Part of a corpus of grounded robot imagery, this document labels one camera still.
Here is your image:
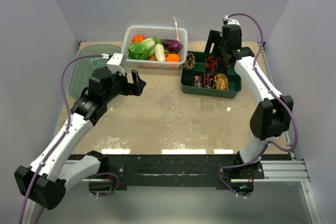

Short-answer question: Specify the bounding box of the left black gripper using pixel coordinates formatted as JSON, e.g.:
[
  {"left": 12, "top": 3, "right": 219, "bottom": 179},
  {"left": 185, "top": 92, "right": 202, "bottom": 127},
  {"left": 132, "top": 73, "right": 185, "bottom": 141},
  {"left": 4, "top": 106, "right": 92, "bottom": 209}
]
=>
[{"left": 104, "top": 68, "right": 145, "bottom": 103}]

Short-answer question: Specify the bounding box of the orange navy striped tie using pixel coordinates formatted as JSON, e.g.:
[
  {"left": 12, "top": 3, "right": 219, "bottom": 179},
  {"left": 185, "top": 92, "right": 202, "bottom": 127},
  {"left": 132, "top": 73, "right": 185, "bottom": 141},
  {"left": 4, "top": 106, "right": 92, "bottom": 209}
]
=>
[{"left": 206, "top": 56, "right": 217, "bottom": 72}]

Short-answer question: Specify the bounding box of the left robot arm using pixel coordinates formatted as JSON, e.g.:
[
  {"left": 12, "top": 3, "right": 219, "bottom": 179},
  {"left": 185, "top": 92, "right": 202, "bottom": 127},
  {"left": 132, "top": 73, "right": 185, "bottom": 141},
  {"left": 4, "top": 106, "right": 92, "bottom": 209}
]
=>
[{"left": 14, "top": 67, "right": 146, "bottom": 210}]

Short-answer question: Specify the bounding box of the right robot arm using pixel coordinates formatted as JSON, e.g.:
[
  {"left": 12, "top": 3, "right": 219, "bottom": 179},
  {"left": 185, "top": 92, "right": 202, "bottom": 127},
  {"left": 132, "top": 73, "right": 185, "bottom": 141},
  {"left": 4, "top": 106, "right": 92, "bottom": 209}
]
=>
[{"left": 205, "top": 24, "right": 293, "bottom": 178}]

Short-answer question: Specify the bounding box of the black orange rolled tie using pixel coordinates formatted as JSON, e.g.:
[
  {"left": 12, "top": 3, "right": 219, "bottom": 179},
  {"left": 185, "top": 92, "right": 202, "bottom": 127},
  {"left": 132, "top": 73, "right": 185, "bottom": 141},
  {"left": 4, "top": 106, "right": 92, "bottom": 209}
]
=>
[{"left": 216, "top": 58, "right": 227, "bottom": 73}]

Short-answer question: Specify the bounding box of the brown patterned rolled tie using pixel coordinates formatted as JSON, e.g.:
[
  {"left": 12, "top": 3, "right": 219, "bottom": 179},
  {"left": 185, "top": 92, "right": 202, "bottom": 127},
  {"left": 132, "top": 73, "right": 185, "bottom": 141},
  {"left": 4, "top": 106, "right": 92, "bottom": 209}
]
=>
[{"left": 184, "top": 53, "right": 195, "bottom": 69}]

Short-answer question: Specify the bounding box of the green lettuce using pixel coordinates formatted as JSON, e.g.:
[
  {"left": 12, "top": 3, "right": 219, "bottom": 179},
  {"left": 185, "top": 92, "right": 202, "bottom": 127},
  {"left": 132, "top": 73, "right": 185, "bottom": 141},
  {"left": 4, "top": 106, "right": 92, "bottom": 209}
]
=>
[{"left": 128, "top": 38, "right": 157, "bottom": 60}]

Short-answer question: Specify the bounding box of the gold rolled tie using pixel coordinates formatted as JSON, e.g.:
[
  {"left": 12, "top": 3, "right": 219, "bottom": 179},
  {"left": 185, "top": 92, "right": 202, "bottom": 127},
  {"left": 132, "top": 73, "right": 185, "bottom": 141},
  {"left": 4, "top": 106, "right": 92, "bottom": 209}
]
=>
[{"left": 216, "top": 74, "right": 228, "bottom": 90}]

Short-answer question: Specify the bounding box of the red patterned rolled tie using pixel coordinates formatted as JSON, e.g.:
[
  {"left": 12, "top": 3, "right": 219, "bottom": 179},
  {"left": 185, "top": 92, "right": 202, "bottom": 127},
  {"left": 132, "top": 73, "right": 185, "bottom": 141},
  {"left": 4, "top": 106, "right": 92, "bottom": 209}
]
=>
[{"left": 203, "top": 73, "right": 216, "bottom": 89}]

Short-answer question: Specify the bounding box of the garlic stalk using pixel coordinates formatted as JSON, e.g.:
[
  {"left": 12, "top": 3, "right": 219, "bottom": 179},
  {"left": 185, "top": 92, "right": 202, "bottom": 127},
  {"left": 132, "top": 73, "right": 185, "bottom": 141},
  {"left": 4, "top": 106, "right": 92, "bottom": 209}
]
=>
[{"left": 172, "top": 16, "right": 180, "bottom": 42}]

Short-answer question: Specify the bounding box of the white radish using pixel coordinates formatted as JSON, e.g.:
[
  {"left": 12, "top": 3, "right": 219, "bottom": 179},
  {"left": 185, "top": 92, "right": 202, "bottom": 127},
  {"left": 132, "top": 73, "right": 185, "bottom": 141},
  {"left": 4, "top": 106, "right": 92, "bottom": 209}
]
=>
[{"left": 154, "top": 44, "right": 166, "bottom": 61}]

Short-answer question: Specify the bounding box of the colourful rolled tie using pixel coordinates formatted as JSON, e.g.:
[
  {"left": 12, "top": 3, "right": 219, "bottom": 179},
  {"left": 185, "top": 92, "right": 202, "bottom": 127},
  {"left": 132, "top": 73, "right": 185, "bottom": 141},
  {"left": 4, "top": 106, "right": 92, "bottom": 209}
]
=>
[{"left": 193, "top": 75, "right": 203, "bottom": 88}]

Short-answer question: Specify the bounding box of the white perforated basket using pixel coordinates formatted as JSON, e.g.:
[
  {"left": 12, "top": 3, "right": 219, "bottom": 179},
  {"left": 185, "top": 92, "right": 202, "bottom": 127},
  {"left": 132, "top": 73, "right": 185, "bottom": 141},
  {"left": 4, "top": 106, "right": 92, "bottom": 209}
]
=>
[{"left": 121, "top": 25, "right": 188, "bottom": 70}]

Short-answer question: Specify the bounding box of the green compartment tray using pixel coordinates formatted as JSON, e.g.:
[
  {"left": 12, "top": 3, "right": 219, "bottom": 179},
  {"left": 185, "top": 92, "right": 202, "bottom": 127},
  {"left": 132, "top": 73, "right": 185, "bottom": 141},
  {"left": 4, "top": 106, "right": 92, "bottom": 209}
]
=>
[{"left": 181, "top": 51, "right": 242, "bottom": 99}]

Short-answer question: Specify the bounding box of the purple onion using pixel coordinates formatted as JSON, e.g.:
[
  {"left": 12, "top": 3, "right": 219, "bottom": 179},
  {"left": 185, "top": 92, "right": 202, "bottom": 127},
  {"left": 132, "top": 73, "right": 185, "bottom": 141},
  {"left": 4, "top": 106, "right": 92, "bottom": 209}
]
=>
[{"left": 167, "top": 40, "right": 182, "bottom": 52}]

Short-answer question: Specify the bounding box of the orange fruit front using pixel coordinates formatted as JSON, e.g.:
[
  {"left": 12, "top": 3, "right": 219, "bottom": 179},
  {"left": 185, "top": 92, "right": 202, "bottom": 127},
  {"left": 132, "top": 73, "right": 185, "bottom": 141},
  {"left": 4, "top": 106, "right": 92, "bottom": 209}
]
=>
[{"left": 166, "top": 54, "right": 180, "bottom": 62}]

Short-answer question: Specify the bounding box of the orange pepper back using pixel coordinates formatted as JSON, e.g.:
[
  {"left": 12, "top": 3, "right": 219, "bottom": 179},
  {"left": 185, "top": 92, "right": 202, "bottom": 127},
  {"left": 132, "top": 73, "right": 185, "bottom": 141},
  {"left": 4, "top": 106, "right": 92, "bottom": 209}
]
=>
[{"left": 132, "top": 35, "right": 146, "bottom": 43}]

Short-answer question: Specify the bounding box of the clear teal plastic container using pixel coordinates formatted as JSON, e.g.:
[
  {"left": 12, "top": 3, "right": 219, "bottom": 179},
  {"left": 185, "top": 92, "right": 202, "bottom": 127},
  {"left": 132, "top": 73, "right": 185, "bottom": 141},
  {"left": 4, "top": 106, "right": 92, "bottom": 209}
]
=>
[{"left": 69, "top": 44, "right": 121, "bottom": 100}]

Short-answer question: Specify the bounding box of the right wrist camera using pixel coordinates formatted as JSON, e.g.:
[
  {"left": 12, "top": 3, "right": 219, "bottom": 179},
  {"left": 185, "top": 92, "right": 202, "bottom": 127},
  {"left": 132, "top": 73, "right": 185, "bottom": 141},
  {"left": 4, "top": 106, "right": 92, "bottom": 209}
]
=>
[{"left": 223, "top": 15, "right": 240, "bottom": 26}]

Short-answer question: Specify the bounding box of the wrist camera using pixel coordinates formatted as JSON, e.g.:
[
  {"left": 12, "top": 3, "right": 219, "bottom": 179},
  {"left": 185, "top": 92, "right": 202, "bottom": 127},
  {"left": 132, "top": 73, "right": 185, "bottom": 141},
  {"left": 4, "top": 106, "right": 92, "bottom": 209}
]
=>
[
  {"left": 102, "top": 53, "right": 125, "bottom": 76},
  {"left": 223, "top": 15, "right": 240, "bottom": 26}
]

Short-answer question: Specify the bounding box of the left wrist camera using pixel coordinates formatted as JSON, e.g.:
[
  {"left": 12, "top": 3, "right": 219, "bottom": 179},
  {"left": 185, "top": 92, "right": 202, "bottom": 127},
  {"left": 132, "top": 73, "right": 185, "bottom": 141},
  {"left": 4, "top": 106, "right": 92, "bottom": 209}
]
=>
[{"left": 102, "top": 53, "right": 125, "bottom": 76}]

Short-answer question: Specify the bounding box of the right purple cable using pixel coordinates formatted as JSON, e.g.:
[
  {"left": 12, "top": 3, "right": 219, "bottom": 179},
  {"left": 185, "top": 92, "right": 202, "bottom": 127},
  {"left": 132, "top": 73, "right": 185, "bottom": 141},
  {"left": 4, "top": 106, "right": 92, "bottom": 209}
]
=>
[{"left": 217, "top": 13, "right": 299, "bottom": 200}]

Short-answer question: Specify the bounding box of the purple cable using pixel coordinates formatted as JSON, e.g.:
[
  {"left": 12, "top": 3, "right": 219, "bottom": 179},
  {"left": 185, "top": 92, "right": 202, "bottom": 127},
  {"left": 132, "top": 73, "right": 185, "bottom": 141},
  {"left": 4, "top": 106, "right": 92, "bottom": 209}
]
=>
[
  {"left": 18, "top": 54, "right": 120, "bottom": 224},
  {"left": 217, "top": 13, "right": 299, "bottom": 200}
]

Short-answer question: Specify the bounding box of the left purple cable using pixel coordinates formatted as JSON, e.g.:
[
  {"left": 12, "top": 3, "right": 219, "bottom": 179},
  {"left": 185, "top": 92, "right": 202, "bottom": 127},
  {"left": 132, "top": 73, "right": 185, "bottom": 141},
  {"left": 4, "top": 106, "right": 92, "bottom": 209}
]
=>
[{"left": 18, "top": 54, "right": 120, "bottom": 224}]

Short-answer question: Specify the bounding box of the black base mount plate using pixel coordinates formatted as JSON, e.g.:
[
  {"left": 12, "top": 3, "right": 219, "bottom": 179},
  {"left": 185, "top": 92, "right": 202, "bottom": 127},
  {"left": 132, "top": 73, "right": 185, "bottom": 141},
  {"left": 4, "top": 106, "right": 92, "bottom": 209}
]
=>
[{"left": 65, "top": 154, "right": 265, "bottom": 192}]

